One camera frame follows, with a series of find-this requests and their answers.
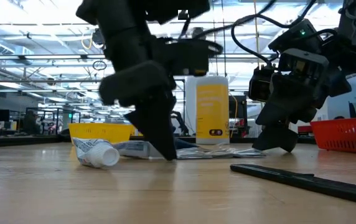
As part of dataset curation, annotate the yellow plastic basket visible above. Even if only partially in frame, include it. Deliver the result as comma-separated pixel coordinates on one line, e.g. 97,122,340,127
68,123,135,145

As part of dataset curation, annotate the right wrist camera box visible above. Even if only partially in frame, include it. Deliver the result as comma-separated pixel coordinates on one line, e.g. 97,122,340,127
248,66,275,103

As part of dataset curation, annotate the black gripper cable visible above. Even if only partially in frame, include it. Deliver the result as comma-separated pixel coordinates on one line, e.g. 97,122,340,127
230,0,317,68

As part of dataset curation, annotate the white-capped toothpaste tube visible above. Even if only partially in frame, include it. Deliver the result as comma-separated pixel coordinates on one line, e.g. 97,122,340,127
115,140,163,159
72,137,121,169

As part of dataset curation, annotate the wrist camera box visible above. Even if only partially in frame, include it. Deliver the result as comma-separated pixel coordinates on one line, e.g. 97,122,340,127
156,37,224,78
248,66,275,103

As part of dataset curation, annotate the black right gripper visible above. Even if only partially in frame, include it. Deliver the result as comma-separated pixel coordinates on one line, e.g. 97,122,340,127
252,48,330,153

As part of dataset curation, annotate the black table edge frame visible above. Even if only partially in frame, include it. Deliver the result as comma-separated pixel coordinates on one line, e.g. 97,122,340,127
0,135,317,149

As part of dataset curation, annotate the black cabinet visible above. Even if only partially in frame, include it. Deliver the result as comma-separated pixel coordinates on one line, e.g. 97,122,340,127
228,95,248,138

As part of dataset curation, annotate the yellow white disinfecting wipes canister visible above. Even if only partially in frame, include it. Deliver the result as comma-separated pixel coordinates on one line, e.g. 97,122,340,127
195,75,230,146

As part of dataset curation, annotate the white building pillar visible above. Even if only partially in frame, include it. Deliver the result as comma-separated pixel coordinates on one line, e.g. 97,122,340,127
185,76,197,134

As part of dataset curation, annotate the black ceiling cord reel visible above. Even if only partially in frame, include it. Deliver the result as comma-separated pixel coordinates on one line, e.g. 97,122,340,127
191,27,207,40
90,27,107,50

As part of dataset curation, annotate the black cable loop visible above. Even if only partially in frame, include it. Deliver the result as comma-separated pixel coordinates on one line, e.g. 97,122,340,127
92,60,108,72

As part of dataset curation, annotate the person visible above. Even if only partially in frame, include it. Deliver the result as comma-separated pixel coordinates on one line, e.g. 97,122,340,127
22,109,42,135

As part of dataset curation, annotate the bare black comb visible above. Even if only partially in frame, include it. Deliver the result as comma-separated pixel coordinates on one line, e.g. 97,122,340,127
230,163,356,208

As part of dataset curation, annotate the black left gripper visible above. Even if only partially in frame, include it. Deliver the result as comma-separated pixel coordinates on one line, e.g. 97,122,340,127
98,60,178,161

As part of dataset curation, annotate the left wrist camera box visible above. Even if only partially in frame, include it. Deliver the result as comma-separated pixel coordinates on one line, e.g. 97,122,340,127
156,37,224,78

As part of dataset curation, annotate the red plastic basket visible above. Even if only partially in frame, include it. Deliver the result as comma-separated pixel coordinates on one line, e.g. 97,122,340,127
309,116,356,156

